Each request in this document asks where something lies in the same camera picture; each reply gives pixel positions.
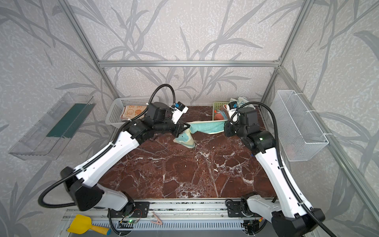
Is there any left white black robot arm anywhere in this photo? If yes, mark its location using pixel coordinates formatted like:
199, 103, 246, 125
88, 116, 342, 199
38, 84, 190, 215

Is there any pink clothespin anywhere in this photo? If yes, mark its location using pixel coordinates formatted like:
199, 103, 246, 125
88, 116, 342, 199
151, 212, 163, 226

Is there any red orange towel in basket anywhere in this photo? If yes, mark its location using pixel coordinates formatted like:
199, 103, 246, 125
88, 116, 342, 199
213, 110, 229, 120

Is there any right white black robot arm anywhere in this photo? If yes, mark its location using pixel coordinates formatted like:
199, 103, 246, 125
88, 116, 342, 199
224, 101, 335, 237

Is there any teal rabbit pattern towel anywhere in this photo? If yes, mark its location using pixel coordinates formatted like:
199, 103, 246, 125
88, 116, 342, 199
229, 97, 249, 108

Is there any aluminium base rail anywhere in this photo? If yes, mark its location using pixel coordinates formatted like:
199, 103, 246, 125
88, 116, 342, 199
60, 198, 311, 232

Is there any white wire mesh basket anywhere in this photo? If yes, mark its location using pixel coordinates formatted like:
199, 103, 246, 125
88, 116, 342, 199
270, 90, 329, 162

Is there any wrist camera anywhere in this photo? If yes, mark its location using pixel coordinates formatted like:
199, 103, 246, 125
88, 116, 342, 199
224, 101, 238, 121
171, 102, 188, 124

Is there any clear acrylic wall shelf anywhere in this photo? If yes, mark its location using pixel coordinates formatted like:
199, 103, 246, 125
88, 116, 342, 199
8, 92, 96, 161

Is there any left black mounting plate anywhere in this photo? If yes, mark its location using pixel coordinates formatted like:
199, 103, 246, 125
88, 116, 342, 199
107, 201, 150, 218

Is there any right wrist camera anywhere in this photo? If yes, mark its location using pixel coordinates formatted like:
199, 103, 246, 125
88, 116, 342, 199
224, 101, 238, 121

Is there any yellow plastic scoop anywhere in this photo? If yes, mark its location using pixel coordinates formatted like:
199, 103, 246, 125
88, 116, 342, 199
67, 214, 111, 236

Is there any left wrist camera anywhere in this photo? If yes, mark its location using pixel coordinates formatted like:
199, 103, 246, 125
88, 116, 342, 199
171, 102, 188, 124

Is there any green plastic basket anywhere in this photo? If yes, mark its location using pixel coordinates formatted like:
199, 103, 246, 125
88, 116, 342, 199
212, 101, 229, 119

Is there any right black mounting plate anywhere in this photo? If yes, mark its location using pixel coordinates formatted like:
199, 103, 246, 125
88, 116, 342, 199
225, 199, 252, 218

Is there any green circuit board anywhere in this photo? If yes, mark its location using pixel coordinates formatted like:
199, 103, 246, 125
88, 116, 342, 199
119, 219, 140, 225

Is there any white perforated plastic basket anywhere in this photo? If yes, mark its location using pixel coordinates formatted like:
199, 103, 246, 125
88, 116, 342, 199
105, 96, 150, 128

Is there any black mounting plate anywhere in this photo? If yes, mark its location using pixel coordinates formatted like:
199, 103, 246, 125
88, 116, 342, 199
107, 201, 150, 218
225, 199, 252, 218

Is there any orange rabbit pattern towel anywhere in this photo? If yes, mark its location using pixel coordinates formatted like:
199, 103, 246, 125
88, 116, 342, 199
120, 105, 147, 120

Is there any teal and yellow towel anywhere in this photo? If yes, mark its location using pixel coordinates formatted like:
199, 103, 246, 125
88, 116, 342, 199
173, 120, 226, 149

